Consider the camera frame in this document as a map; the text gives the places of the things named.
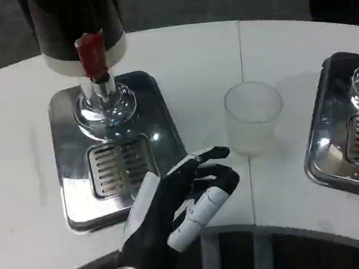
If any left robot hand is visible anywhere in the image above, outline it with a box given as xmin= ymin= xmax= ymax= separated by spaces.
xmin=107 ymin=144 xmax=248 ymax=269

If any clear ribbed glass cup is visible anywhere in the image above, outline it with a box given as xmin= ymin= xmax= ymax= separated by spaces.
xmin=222 ymin=78 xmax=288 ymax=159

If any steel drip tray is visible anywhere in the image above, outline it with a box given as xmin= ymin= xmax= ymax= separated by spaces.
xmin=294 ymin=50 xmax=359 ymax=208
xmin=44 ymin=66 xmax=194 ymax=237

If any black drink dispenser, red tap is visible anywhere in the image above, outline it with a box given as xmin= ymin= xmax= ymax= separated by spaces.
xmin=18 ymin=0 xmax=142 ymax=147

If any red tap handle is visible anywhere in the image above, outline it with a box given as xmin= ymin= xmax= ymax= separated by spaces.
xmin=74 ymin=29 xmax=114 ymax=83

